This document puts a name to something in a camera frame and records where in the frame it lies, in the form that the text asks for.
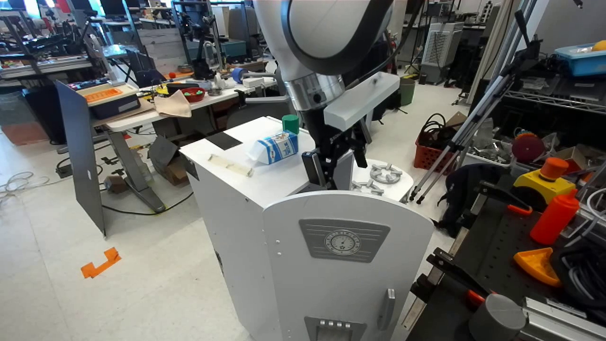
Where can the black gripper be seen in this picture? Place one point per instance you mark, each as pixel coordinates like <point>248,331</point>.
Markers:
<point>333,138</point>

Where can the white cabinet door grey panel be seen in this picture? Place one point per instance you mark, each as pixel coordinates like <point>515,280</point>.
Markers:
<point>342,271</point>

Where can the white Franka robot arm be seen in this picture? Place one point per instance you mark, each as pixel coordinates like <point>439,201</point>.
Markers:
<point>322,38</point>

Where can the white toy fridge cabinet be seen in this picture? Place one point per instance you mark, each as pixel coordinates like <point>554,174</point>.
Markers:
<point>232,214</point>

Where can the blue white milk carton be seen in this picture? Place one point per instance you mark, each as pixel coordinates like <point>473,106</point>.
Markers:
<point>274,148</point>

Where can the white toy stove unit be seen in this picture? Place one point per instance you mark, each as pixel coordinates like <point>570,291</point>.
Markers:
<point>386,176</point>

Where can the green plastic cup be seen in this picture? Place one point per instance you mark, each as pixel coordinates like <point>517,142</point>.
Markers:
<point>289,123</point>

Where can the black flat pad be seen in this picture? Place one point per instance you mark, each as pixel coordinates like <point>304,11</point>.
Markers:
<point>223,140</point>

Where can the green waste bin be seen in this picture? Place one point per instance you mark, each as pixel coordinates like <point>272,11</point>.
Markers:
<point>407,89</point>

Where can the black backpack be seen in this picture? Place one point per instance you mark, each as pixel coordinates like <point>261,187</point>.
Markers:
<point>464,195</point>

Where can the grey metal tripod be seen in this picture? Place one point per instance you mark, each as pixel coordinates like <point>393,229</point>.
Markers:
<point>465,129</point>

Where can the red bowl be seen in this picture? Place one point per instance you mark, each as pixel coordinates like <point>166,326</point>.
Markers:
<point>191,93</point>

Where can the tan crumpled paper bag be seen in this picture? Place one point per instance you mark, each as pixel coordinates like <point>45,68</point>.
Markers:
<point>172,104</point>

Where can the white work table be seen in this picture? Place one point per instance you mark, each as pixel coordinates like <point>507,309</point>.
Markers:
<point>134,119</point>

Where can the dark red disc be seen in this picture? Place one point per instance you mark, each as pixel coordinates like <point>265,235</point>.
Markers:
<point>526,146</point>

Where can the yellow orange emergency stop button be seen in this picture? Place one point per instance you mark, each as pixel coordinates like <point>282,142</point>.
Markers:
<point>547,180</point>

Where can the grey metal cylinder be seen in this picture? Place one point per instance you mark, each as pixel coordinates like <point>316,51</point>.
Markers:
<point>496,316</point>

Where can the black box orange top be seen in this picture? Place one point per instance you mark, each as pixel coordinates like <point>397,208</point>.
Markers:
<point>109,100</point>

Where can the orange plastic wedge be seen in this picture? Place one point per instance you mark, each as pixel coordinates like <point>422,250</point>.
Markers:
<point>537,263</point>

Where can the orange plastic cylinder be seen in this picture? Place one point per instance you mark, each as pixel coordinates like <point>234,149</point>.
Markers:
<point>553,218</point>

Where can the orange tape piece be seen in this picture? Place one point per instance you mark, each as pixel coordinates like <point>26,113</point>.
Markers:
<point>100,263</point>

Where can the dark grey flat panel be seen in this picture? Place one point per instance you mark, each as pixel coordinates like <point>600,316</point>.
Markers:
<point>77,151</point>

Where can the blue plastic bin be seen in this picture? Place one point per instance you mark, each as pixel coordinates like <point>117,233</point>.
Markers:
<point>581,58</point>

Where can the white wrist camera block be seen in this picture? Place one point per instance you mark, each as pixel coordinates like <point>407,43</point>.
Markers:
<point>359,100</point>

